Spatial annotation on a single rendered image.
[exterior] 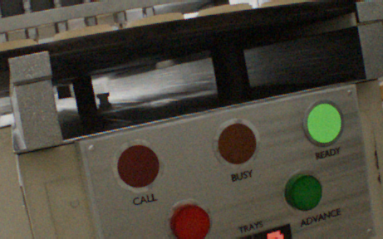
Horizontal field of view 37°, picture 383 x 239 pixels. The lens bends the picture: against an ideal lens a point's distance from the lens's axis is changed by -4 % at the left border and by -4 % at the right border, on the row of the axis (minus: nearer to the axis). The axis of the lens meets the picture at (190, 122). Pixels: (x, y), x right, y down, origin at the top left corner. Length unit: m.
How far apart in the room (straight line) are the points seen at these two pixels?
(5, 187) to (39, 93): 0.74
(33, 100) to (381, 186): 0.33
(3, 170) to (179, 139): 0.74
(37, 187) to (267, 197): 0.18
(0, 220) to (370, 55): 0.83
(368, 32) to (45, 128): 0.28
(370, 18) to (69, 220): 0.30
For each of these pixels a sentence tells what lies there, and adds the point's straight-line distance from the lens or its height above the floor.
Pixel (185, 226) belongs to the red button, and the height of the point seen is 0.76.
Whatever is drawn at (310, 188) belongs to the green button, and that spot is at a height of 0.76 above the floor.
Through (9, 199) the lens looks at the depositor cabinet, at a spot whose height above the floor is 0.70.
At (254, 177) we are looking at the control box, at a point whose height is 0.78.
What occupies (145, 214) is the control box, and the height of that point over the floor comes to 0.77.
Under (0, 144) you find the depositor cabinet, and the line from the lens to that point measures 1.16.
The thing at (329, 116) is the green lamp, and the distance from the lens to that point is 0.50.
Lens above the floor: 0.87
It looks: 5 degrees down
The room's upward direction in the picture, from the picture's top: 11 degrees counter-clockwise
